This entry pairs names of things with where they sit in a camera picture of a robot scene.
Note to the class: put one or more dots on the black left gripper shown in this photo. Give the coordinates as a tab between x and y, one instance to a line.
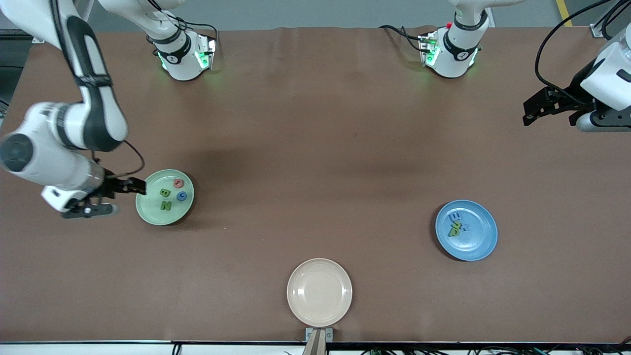
578	89

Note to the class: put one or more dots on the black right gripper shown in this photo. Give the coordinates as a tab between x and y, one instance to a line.
109	186

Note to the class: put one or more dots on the green letter B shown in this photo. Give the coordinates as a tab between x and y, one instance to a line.
164	193

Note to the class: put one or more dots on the green letter N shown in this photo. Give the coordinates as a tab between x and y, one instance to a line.
165	205

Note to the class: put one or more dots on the blue letter G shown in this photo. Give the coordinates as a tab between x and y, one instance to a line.
179	196

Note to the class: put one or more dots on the green letter u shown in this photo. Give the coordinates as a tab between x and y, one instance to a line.
455	217

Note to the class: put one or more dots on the green letter p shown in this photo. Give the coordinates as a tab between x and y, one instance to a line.
450	232

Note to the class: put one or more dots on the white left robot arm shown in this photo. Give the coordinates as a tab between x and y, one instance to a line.
456	54

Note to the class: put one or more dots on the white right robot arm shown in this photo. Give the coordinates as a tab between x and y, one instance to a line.
44	162

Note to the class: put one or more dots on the green plate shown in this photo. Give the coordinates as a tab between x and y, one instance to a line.
153	207

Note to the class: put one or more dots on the blue plate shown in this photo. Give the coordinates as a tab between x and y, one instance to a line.
478	246

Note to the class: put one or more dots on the brown table cover mat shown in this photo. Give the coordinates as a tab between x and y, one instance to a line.
315	98

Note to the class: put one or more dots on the beige plate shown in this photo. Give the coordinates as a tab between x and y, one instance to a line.
319	293

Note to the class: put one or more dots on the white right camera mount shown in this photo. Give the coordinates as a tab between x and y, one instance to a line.
64	197

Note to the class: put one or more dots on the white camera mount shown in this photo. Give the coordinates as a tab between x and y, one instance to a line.
64	197
609	84

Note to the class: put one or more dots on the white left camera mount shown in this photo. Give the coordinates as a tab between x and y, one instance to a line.
609	84

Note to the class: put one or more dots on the aluminium frame post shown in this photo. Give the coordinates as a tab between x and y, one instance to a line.
599	30
38	40

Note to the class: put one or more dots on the white table edge rail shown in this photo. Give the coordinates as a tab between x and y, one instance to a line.
98	351

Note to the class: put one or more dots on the metal camera stand bracket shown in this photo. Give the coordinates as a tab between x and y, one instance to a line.
310	335

